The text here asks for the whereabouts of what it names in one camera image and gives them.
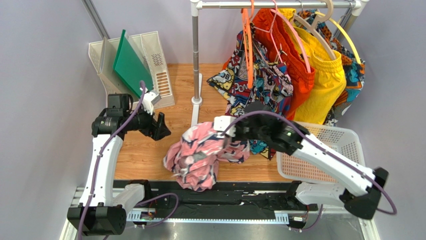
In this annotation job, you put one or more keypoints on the yellow plastic hanger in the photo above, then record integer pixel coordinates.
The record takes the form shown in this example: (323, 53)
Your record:
(328, 35)

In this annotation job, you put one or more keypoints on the orange plastic hanger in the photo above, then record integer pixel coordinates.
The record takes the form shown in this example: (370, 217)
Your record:
(247, 40)

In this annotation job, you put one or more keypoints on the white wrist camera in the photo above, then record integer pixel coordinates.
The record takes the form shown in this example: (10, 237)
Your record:
(221, 123)
(149, 99)

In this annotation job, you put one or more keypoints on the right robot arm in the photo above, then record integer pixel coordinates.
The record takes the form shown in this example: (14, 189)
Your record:
(359, 189)

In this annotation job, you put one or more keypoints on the blue orange patterned shorts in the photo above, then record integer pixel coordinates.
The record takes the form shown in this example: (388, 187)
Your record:
(354, 73)

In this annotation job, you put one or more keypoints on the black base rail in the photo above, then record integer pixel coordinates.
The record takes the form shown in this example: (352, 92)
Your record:
(225, 201)

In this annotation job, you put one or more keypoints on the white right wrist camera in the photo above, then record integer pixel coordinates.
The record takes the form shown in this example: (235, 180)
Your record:
(221, 123)

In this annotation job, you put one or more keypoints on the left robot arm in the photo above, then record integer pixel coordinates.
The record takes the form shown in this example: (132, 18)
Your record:
(98, 212)

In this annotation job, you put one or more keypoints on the white plastic file rack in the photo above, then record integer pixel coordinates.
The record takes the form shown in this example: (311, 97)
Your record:
(154, 60)

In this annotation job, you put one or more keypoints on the white plastic laundry basket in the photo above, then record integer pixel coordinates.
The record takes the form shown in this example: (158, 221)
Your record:
(342, 140)

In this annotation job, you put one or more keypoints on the grey plastic board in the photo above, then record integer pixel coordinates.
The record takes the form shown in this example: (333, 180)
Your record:
(110, 79)

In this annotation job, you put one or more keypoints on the pink plastic hanger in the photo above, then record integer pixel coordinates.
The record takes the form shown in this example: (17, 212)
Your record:
(293, 36)

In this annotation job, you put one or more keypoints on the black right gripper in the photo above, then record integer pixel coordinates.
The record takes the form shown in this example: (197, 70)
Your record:
(243, 128)

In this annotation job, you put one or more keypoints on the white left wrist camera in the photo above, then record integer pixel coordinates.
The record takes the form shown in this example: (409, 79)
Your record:
(149, 99)

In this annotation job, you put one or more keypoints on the pink shark print shorts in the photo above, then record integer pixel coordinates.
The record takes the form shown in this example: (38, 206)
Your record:
(194, 160)

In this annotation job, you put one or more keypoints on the green plastic board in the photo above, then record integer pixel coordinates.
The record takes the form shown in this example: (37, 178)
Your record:
(129, 65)

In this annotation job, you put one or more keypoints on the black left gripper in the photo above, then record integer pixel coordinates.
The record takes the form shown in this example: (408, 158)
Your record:
(156, 130)

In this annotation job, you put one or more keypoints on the yellow shorts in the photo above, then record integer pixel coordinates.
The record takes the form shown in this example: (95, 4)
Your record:
(329, 78)

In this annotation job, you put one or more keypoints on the comic print shorts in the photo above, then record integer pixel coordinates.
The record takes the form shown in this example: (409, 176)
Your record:
(272, 89)

